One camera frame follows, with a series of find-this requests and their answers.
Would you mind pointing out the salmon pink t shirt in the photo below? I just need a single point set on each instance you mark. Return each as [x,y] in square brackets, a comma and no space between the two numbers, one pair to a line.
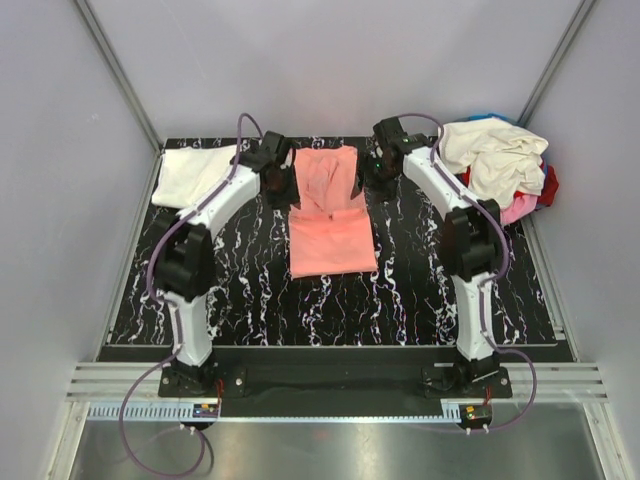
[329,233]

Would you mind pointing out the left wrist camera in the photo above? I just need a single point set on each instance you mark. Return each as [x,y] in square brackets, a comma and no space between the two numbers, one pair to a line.
[274,150]

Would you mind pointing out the aluminium frame post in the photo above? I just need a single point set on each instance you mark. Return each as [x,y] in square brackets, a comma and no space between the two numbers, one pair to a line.
[560,53]
[113,64]

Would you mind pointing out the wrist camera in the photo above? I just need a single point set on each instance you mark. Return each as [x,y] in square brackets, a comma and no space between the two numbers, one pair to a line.
[274,150]
[392,139]

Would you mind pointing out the pink garment in pile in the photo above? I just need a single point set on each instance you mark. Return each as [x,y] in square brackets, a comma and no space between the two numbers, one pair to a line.
[521,206]

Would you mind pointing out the red garment in pile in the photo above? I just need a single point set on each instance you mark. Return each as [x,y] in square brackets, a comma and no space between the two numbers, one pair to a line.
[548,193]

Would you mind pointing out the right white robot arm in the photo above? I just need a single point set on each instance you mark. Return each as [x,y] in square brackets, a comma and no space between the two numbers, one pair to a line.
[472,251]

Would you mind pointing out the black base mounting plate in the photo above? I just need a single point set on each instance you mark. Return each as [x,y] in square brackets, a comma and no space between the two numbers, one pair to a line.
[337,382]

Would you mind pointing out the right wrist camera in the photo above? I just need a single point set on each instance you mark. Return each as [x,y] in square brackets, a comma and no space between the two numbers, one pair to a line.
[392,139]

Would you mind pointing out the crumpled cream t shirt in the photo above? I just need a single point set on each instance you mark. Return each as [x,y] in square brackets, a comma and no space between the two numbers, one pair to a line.
[500,158]

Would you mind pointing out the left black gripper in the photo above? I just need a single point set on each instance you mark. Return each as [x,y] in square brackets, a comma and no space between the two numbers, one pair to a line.
[291,198]

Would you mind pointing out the folded white t shirt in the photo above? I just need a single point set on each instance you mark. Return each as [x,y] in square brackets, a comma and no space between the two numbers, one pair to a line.
[187,174]

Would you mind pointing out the blue garment in pile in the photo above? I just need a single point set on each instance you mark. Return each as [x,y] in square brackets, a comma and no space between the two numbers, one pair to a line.
[491,115]

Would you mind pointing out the left aluminium frame post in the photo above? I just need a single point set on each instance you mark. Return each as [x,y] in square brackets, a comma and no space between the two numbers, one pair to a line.
[113,64]

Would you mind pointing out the slotted grey cable duct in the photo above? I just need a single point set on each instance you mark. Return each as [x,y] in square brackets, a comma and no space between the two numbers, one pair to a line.
[196,413]

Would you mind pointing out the right aluminium frame post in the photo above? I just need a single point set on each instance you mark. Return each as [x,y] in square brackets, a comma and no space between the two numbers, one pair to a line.
[560,53]

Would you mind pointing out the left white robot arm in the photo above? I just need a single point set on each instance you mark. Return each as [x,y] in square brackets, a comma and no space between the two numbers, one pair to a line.
[183,269]

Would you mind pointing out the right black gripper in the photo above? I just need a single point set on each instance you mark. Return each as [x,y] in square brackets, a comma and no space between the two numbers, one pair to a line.
[384,192]

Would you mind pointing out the right aluminium rail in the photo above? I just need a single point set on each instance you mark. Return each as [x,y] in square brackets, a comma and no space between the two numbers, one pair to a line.
[578,382]

